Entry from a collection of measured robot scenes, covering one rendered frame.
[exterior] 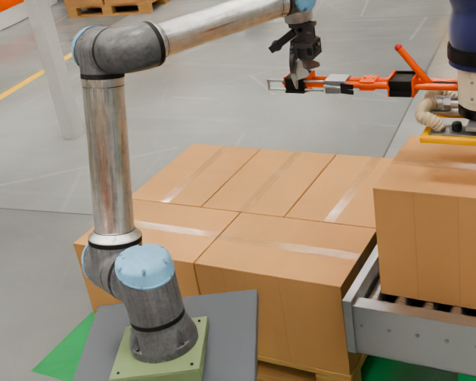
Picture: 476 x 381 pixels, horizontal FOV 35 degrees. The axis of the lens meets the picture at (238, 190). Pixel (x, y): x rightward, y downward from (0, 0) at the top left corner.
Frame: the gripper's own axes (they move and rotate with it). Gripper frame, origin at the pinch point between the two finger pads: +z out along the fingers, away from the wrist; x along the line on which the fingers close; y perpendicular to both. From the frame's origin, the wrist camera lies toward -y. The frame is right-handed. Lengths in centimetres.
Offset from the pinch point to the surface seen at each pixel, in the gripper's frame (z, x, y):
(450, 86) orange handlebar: 0.2, -1.6, 49.2
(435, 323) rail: 64, -33, 50
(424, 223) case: 38, -19, 44
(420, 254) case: 49, -19, 43
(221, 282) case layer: 74, -18, -35
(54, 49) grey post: 51, 183, -283
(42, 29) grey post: 35, 180, -285
